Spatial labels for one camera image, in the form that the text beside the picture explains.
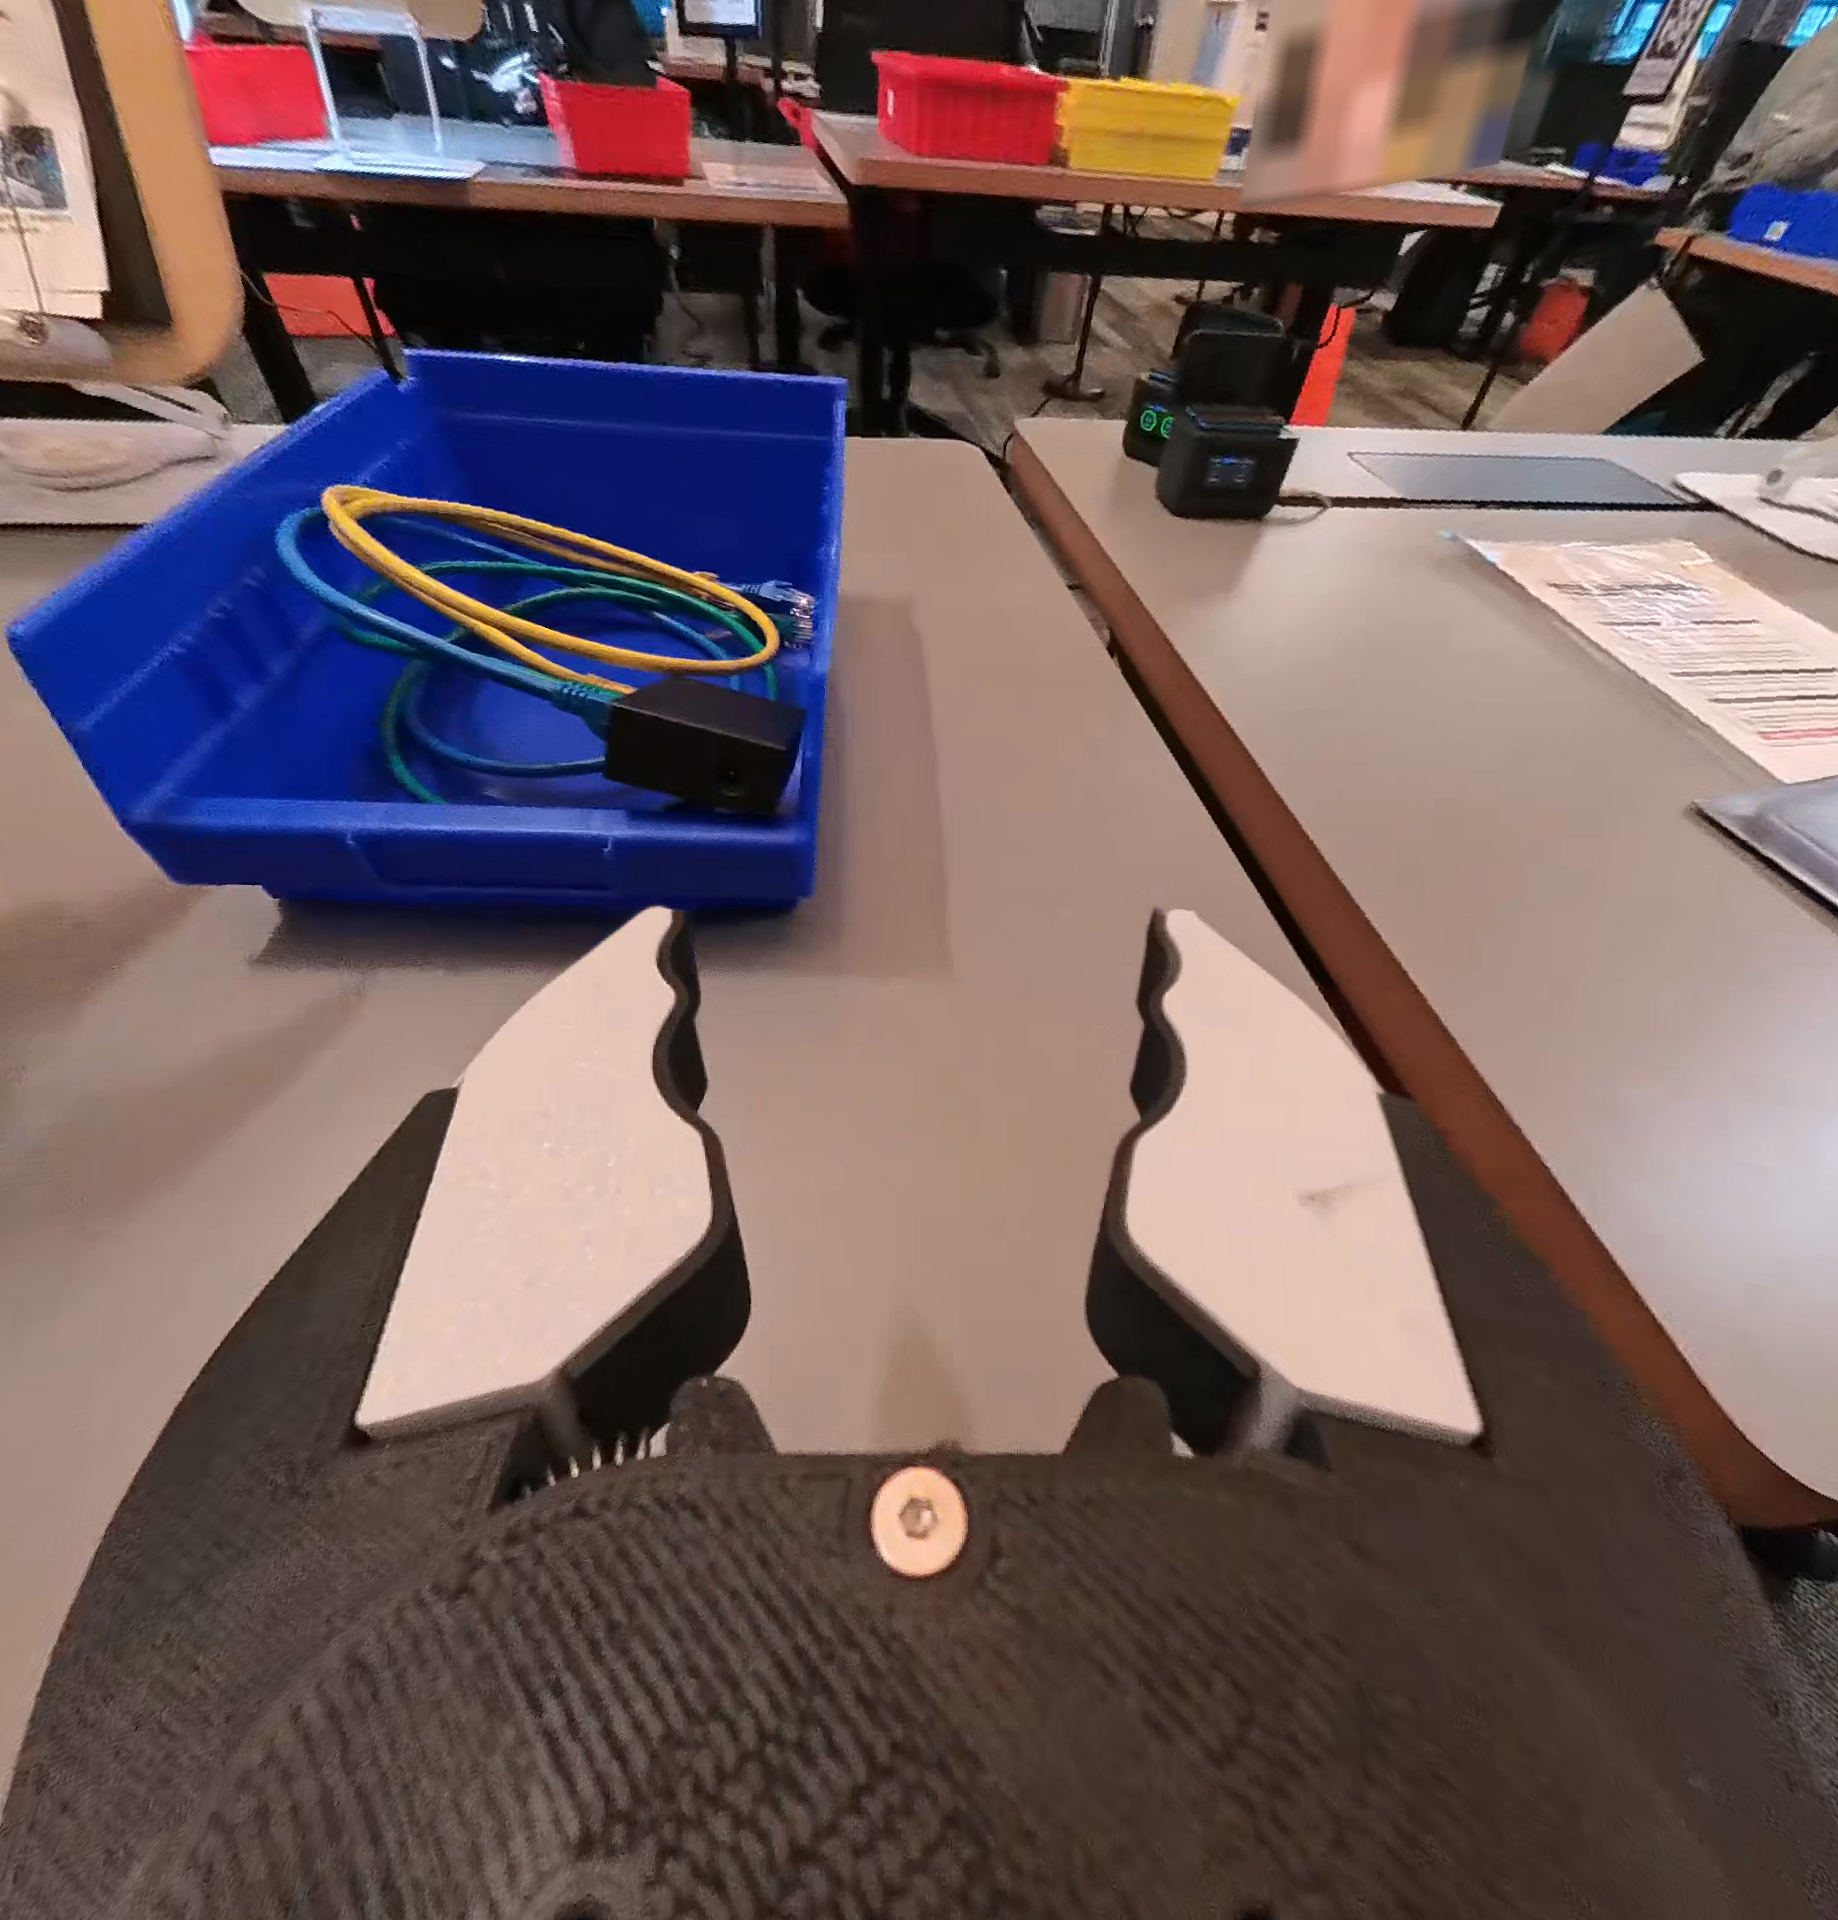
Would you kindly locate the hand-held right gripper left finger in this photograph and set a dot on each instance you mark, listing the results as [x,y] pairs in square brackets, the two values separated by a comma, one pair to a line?
[561,1201]

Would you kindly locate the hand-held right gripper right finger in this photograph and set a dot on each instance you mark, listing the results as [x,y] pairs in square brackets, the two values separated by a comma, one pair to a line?
[1294,1201]

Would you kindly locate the blue plastic bin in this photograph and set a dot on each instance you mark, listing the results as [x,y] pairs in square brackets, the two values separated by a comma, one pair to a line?
[186,676]

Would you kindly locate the black ethernet port box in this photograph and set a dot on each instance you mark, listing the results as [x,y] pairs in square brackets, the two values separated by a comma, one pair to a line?
[696,745]

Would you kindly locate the dark laminated sheet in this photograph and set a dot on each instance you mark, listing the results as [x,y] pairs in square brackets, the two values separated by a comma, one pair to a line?
[1814,846]

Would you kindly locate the printed paper sheet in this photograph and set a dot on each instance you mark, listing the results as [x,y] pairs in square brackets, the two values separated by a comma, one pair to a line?
[1684,646]

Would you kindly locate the large black charger box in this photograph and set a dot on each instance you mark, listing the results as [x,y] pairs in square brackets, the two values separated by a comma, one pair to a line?
[1220,460]

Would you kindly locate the white rounded flat plate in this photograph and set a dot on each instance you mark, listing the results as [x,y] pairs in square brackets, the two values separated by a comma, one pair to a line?
[1512,481]

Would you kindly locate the small black charger box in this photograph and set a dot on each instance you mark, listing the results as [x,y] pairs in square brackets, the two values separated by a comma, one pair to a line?
[1148,420]

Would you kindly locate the tall black charger box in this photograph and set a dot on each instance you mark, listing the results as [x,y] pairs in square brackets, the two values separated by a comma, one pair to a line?
[1231,355]

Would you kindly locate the grey leaning board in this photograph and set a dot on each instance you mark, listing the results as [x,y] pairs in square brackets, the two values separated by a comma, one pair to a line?
[1601,366]

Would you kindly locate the white curved device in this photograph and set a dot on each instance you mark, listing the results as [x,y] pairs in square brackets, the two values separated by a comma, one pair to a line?
[1828,475]

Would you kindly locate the brown edged background table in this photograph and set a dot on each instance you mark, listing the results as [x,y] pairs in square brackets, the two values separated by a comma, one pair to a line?
[561,191]
[1160,202]

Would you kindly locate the wooden board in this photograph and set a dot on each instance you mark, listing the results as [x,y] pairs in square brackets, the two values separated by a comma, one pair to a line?
[186,225]

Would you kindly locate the yellow ribbed plastic bin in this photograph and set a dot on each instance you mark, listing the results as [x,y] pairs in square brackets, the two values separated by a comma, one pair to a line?
[1145,131]

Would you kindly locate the blue bin with label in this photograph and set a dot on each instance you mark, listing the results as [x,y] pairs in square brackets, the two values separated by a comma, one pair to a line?
[1804,225]

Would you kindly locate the clear acrylic stand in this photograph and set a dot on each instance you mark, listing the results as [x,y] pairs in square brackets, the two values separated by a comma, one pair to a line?
[411,91]

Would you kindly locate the red ribbed plastic bin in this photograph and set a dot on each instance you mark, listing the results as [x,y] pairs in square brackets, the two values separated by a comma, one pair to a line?
[964,108]

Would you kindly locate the wall poster papers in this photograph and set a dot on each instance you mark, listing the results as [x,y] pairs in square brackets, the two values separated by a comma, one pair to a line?
[20,166]

